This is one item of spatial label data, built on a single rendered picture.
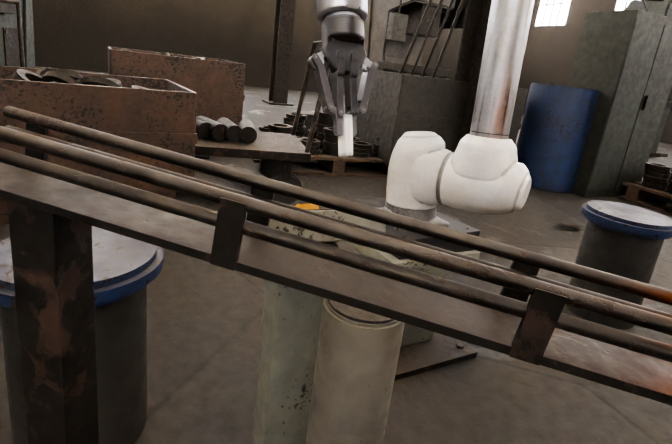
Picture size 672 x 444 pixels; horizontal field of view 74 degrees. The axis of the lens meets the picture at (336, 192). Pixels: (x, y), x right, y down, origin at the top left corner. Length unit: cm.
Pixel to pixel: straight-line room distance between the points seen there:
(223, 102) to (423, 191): 287
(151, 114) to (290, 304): 167
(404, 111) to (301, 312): 281
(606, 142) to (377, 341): 383
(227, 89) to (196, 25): 806
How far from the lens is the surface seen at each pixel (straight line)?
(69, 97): 227
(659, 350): 41
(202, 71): 389
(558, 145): 421
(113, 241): 104
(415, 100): 351
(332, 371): 67
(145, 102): 229
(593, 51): 444
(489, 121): 123
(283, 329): 79
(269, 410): 89
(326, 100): 77
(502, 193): 121
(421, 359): 146
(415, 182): 128
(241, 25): 1213
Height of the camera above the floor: 84
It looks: 16 degrees down
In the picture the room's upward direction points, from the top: 7 degrees clockwise
